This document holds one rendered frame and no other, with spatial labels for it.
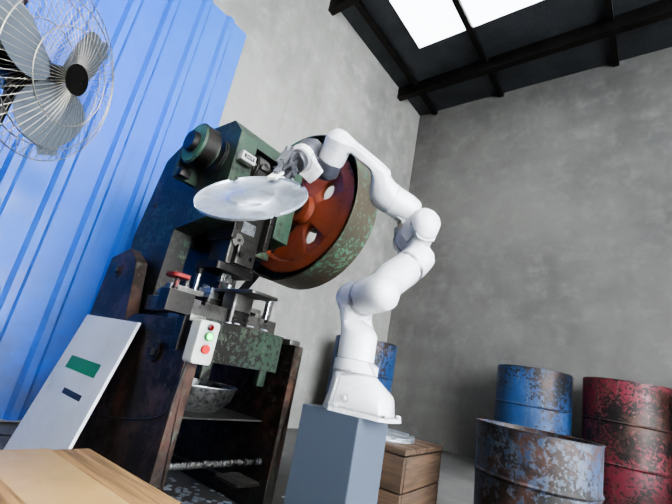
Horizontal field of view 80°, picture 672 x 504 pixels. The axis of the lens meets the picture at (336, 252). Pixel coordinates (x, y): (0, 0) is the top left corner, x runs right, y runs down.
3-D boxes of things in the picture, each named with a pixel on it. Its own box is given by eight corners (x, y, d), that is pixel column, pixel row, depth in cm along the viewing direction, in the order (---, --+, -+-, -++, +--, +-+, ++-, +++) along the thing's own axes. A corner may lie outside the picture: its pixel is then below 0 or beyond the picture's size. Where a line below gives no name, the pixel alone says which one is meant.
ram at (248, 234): (258, 272, 172) (274, 209, 180) (231, 261, 161) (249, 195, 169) (233, 272, 183) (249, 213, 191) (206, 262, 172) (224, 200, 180)
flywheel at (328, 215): (400, 181, 201) (314, 154, 251) (380, 161, 186) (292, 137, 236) (331, 306, 201) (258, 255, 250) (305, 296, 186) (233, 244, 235)
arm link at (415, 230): (410, 287, 135) (442, 264, 144) (435, 266, 121) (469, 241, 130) (375, 243, 139) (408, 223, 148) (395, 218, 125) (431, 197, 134)
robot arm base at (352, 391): (410, 423, 111) (416, 372, 115) (380, 423, 97) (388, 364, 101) (342, 407, 124) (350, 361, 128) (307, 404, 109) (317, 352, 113)
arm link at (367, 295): (404, 283, 137) (442, 277, 121) (351, 321, 124) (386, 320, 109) (390, 255, 136) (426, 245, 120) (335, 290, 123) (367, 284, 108)
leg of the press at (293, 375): (284, 514, 153) (328, 287, 178) (262, 519, 144) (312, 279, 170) (162, 449, 210) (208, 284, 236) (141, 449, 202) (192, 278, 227)
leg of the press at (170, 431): (154, 541, 114) (235, 245, 139) (114, 549, 105) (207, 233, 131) (47, 452, 171) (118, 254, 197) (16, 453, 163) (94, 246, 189)
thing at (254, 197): (328, 205, 100) (328, 202, 99) (213, 232, 86) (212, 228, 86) (280, 172, 121) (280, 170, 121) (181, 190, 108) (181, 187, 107)
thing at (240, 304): (272, 331, 154) (280, 297, 158) (244, 324, 144) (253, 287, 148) (232, 326, 170) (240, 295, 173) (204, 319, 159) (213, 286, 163)
